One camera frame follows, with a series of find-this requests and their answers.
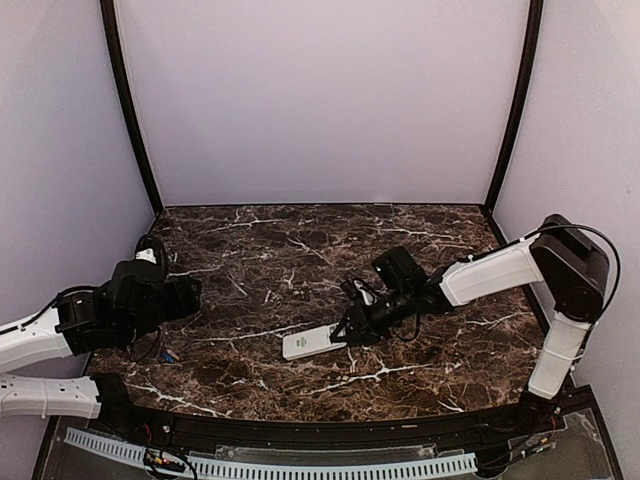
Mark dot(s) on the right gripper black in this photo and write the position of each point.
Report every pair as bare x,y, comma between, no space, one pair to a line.
363,327

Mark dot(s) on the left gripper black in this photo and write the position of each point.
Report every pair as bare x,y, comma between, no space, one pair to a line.
185,302

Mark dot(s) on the white remote control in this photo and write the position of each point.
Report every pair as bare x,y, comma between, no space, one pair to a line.
310,342

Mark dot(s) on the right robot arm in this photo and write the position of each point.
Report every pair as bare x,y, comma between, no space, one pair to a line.
567,279

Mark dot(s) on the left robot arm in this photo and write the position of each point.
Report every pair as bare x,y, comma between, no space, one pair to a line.
140,296

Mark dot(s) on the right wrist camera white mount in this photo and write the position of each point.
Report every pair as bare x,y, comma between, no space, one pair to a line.
358,290

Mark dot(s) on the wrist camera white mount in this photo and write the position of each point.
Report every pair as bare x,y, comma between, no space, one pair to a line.
358,290
146,255

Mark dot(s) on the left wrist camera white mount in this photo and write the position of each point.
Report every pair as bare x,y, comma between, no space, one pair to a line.
146,255

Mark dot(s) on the white slotted cable duct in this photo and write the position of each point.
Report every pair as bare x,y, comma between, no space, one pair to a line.
253,463

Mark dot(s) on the black front table rail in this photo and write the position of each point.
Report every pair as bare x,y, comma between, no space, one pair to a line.
481,428

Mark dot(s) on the left black frame post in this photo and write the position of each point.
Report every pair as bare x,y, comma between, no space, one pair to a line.
128,109

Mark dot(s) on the black frame post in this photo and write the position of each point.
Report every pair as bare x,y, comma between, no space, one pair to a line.
523,79
128,109

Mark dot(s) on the right black frame post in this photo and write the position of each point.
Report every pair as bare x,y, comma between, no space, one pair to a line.
523,79

